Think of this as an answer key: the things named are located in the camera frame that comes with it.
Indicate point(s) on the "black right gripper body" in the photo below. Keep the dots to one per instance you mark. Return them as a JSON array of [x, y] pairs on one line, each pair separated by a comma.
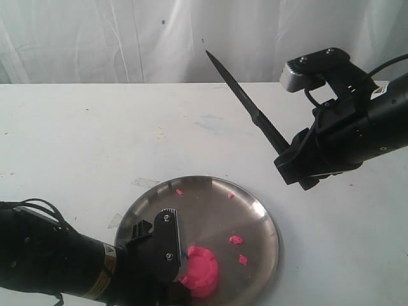
[[356, 130]]

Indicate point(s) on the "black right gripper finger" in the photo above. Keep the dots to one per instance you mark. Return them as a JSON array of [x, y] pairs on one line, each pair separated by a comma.
[[308, 182], [291, 165]]

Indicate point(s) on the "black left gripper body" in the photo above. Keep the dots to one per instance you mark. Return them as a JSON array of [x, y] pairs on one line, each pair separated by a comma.
[[131, 283]]

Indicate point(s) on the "black serrated knife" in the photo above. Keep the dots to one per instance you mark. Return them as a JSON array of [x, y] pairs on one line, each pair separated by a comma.
[[257, 116]]

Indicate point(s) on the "pink play dough lump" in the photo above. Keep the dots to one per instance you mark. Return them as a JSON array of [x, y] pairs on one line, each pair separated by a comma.
[[203, 271]]

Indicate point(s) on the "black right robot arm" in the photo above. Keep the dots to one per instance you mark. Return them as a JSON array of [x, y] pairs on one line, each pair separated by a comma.
[[365, 125]]

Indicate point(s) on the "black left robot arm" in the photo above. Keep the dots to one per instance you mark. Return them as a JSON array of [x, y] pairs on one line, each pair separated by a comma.
[[42, 253]]

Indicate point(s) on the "clear tape strip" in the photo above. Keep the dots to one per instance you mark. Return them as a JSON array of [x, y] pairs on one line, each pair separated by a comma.
[[144, 182], [115, 221]]

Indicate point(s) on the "round steel plate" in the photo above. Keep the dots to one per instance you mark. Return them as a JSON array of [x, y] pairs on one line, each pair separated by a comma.
[[207, 219]]

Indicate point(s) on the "white backdrop curtain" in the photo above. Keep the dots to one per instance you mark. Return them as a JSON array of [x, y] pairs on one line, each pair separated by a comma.
[[168, 41]]

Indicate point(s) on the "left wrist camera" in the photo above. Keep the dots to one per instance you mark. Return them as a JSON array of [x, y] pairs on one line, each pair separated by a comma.
[[158, 245]]

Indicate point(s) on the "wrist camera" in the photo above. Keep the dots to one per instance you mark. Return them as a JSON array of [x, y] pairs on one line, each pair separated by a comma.
[[158, 245], [330, 66]]

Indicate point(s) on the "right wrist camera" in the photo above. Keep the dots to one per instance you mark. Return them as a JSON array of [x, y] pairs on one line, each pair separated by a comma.
[[330, 66]]

